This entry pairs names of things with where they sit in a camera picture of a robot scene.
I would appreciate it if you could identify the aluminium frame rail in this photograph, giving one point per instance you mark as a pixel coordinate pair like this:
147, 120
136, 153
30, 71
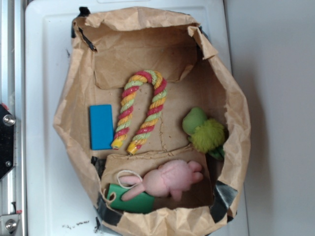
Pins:
13, 190

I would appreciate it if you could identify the green fuzzy plush toy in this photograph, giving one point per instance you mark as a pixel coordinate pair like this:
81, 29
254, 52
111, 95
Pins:
207, 135

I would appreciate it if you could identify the pink plush bunny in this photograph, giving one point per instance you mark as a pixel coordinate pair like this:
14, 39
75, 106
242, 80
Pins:
171, 178

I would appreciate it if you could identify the black metal bracket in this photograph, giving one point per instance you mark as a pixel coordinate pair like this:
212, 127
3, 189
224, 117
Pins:
7, 141

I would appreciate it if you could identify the green rectangular block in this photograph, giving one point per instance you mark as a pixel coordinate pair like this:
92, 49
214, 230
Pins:
143, 203

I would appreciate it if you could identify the blue rectangular block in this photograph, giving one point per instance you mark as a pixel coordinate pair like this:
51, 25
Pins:
101, 126

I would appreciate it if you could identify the white plastic tray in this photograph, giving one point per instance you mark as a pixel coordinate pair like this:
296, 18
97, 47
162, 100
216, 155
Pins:
56, 201

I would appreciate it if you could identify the brown paper bag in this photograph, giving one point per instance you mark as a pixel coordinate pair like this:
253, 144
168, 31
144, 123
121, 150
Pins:
107, 49

